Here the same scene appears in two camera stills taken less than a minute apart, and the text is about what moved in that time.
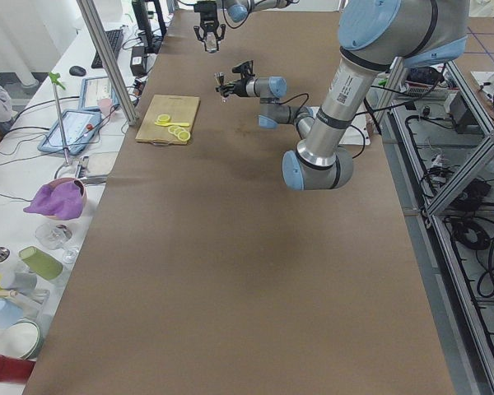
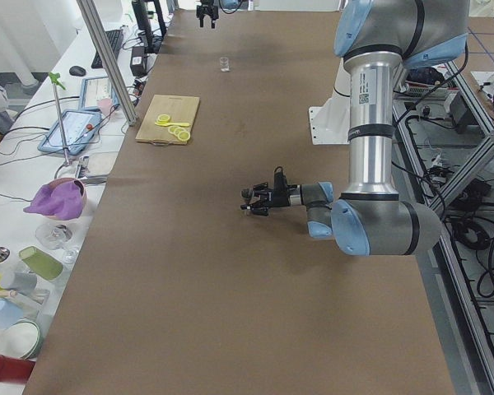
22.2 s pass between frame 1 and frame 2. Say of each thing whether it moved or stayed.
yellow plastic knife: stayed
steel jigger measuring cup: moved
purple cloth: stayed
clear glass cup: moved
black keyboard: stayed
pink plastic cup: stayed
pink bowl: stayed
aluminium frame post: stayed
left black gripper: moved
